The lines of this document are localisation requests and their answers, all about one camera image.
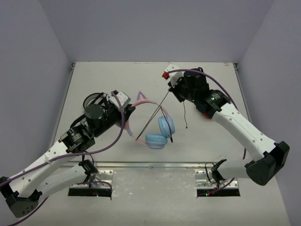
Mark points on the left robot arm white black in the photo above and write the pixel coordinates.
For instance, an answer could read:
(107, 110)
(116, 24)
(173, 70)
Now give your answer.
(24, 191)

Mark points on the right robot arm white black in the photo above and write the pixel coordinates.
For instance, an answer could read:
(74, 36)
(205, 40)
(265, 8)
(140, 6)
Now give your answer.
(268, 157)

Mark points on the pink blue cat-ear headphones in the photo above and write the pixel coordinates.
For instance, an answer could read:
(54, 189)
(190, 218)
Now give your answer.
(159, 130)

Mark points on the metal rail front table edge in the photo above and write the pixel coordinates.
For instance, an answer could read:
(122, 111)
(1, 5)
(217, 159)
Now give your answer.
(149, 164)

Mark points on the right metal mounting bracket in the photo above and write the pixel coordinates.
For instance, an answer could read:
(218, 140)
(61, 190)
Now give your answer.
(204, 181)

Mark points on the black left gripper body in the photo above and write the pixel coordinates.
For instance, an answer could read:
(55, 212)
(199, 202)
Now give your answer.
(127, 112)

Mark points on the left metal mounting bracket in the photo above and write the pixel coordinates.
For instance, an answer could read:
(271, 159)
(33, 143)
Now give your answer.
(101, 181)

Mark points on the metal mounting bracket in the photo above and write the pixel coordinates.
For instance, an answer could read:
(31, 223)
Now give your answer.
(204, 181)
(101, 181)

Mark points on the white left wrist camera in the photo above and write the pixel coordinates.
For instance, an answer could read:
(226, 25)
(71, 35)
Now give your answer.
(122, 98)

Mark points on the white black headphones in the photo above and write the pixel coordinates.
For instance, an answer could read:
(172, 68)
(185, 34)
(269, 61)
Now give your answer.
(97, 98)

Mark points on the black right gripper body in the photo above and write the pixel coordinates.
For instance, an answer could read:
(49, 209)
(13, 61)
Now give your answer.
(181, 92)

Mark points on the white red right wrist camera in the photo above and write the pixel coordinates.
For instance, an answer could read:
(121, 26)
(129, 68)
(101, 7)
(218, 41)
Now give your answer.
(169, 74)

